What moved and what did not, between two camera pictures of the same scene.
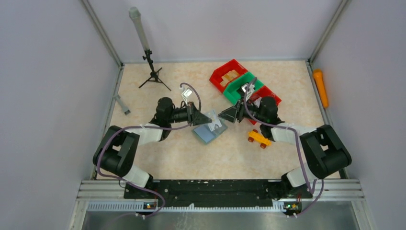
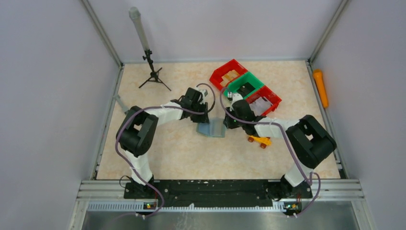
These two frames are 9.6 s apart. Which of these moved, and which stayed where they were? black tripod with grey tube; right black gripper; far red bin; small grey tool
Moved: right black gripper
Stayed: small grey tool; far red bin; black tripod with grey tube
